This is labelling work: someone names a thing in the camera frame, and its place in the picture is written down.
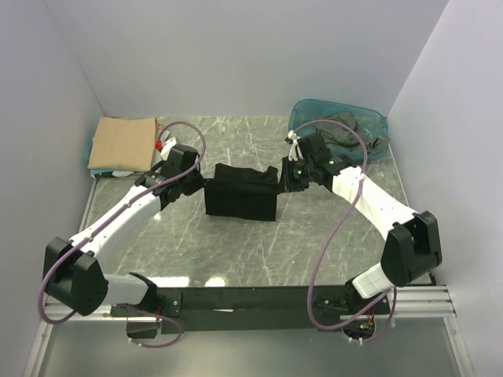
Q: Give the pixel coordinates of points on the tan folded t shirt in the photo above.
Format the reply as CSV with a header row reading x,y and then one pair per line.
x,y
124,144

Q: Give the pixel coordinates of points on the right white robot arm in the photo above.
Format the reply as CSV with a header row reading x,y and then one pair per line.
x,y
412,243

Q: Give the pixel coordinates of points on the teal transparent plastic bin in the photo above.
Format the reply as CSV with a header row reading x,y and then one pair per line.
x,y
306,113

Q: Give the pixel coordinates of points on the black t shirt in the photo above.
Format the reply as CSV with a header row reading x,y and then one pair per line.
x,y
245,193

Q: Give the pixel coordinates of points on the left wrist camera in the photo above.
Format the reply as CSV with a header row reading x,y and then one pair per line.
x,y
167,145

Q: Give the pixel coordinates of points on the black base crossbar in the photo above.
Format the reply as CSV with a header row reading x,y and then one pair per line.
x,y
255,308

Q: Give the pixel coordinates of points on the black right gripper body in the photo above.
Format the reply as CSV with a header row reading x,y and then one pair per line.
x,y
298,174

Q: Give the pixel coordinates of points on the grey crumpled t shirt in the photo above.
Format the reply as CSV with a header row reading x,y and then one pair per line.
x,y
338,134

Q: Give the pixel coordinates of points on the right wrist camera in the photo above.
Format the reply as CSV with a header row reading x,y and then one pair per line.
x,y
294,153

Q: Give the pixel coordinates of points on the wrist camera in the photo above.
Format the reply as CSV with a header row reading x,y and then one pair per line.
x,y
167,145
294,153

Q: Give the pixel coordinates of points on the aluminium frame rail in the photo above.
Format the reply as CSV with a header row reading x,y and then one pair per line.
x,y
415,301

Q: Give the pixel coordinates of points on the white folded t shirt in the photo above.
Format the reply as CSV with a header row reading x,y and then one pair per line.
x,y
123,173

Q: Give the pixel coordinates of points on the teal folded t shirt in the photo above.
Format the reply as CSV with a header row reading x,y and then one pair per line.
x,y
95,172

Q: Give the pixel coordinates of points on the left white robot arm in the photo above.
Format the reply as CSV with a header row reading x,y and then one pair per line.
x,y
72,272

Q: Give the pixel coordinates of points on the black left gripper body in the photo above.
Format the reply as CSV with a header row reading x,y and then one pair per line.
x,y
192,181

